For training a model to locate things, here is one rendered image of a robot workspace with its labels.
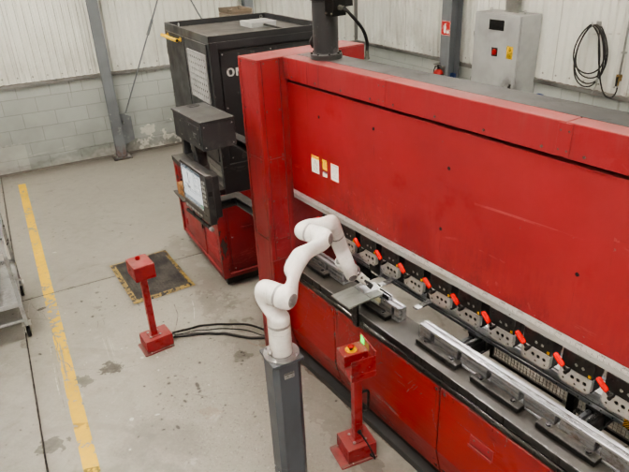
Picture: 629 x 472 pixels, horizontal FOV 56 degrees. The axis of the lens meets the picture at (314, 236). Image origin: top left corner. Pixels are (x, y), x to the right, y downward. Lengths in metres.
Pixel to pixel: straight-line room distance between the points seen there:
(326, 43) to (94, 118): 6.58
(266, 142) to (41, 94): 6.14
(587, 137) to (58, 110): 8.31
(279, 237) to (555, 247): 2.16
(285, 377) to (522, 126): 1.70
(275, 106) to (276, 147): 0.27
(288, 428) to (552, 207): 1.83
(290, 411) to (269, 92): 1.95
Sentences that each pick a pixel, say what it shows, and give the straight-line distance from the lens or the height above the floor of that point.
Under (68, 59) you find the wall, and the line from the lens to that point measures 9.60.
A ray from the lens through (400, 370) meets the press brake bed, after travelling 3.56.
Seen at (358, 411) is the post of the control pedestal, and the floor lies 0.36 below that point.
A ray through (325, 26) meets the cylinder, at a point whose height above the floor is 2.49.
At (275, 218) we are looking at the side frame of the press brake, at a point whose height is 1.22.
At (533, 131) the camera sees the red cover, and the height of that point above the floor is 2.23.
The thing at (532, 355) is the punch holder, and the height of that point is 1.21.
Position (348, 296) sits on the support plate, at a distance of 3.60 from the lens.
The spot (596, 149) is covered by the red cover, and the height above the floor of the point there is 2.23.
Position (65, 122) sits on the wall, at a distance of 9.77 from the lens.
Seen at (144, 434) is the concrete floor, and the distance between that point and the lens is 4.36.
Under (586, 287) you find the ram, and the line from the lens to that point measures 2.59.
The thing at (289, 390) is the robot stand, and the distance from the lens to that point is 3.23.
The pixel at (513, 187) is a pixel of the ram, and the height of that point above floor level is 1.97.
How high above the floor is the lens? 2.94
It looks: 27 degrees down
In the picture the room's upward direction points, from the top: 3 degrees counter-clockwise
